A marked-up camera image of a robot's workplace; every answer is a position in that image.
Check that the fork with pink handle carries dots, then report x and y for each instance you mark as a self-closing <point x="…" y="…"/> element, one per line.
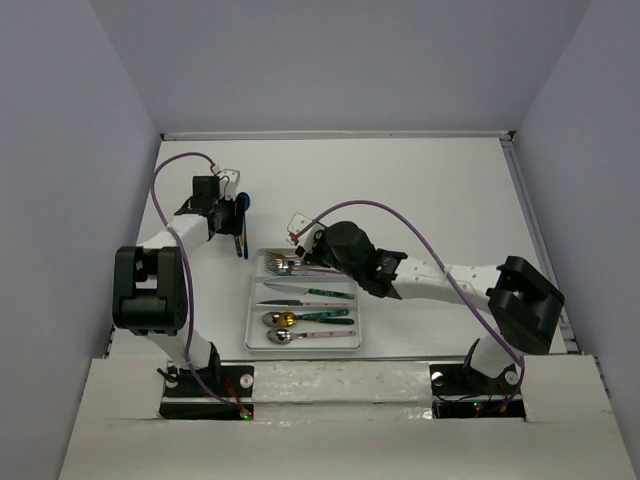
<point x="299" y="270"/>

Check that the blue metallic spoon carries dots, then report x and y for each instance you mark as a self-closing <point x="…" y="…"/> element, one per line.
<point x="243" y="196"/>

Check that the spoon with teal marbled handle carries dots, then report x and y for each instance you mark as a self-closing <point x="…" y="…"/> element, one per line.
<point x="267" y="319"/>

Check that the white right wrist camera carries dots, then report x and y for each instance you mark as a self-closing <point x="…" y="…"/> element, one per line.
<point x="301" y="231"/>

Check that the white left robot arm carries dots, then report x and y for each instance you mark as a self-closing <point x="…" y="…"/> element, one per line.
<point x="153" y="286"/>

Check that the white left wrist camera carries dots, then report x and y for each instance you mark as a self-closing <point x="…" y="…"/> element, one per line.
<point x="229" y="180"/>

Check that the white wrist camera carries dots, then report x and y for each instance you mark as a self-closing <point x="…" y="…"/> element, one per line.
<point x="301" y="231"/>
<point x="229" y="180"/>

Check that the orange plastic knife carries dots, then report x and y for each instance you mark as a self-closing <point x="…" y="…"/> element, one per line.
<point x="241" y="216"/>

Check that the knife with marbled dark handle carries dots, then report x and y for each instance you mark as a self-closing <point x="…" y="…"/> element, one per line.
<point x="239" y="246"/>

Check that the spoon with pink handle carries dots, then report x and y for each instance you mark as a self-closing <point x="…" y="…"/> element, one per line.
<point x="283" y="336"/>

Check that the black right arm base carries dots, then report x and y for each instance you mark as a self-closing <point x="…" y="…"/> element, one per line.
<point x="459" y="392"/>

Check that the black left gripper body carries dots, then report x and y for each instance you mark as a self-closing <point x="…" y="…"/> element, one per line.
<point x="229" y="223"/>

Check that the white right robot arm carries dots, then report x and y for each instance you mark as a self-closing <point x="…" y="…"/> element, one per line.
<point x="516" y="304"/>

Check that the knife with teal marbled handle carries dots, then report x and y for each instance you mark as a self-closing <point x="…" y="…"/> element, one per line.
<point x="292" y="289"/>

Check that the gold spoon dark-green handle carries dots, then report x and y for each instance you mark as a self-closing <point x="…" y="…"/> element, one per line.
<point x="288" y="319"/>

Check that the knife with pink handle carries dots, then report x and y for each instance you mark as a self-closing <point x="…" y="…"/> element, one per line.
<point x="301" y="304"/>

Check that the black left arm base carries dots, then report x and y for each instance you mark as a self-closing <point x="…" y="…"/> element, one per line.
<point x="225" y="394"/>

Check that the white three-compartment tray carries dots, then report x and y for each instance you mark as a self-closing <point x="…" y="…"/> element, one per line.
<point x="255" y="331"/>

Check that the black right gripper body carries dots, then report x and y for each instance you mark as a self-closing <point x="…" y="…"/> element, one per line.
<point x="321" y="252"/>

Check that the gold fork dark-green handle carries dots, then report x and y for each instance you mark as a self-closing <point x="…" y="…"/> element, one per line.
<point x="278" y="258"/>

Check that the all-silver fork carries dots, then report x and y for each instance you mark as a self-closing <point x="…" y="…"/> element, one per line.
<point x="266" y="263"/>

